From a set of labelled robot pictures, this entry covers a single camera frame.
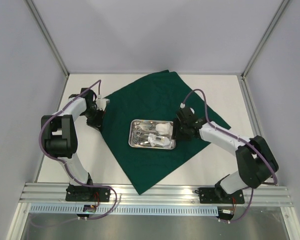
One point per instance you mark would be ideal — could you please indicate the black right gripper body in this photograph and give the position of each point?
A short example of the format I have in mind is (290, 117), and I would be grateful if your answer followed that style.
(178, 130)

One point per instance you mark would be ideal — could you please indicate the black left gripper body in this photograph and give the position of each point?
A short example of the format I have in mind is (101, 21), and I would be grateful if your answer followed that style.
(94, 116)

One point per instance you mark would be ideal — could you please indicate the white gauze pad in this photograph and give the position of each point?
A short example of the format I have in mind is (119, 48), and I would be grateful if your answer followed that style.
(164, 128)

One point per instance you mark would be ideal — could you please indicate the clear suture packet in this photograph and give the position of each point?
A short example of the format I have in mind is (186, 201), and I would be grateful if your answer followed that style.
(152, 140)
(163, 141)

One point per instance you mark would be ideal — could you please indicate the dark green surgical drape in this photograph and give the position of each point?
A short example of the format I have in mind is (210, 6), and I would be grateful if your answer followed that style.
(156, 96)

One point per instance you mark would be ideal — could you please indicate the steel scissors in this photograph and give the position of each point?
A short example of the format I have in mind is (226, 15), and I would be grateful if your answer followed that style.
(143, 143)
(142, 128)

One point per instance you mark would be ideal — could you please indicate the stainless steel instrument tray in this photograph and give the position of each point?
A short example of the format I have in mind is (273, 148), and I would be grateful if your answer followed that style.
(151, 124)

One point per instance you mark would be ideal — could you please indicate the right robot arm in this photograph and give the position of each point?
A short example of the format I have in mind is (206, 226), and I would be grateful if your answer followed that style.
(255, 161)

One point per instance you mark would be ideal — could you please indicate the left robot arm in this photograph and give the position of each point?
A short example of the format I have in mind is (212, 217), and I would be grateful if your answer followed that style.
(58, 139)

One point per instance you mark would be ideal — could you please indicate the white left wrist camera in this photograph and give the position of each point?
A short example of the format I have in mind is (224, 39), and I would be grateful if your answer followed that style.
(102, 104)

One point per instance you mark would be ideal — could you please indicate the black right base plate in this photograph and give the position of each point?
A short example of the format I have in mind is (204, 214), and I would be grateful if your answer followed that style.
(209, 195)

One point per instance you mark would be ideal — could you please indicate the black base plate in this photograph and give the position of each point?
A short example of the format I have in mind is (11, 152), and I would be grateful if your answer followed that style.
(209, 195)
(87, 194)

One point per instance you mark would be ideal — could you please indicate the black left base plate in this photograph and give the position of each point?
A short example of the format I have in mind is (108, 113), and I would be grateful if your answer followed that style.
(87, 194)

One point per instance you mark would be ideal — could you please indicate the slotted white cable duct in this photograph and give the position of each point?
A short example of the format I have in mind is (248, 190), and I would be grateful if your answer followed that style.
(124, 209)

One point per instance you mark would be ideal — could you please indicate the aluminium front rail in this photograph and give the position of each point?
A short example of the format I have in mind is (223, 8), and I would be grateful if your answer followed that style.
(157, 195)

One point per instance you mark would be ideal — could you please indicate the left aluminium frame post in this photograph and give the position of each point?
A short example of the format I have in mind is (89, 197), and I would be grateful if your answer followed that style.
(46, 35)

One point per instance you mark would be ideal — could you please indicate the aluminium frame post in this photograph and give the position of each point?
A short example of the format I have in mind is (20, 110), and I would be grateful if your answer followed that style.
(46, 35)
(266, 36)

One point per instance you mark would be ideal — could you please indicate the right aluminium frame post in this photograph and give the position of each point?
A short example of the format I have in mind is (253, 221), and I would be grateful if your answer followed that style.
(266, 36)

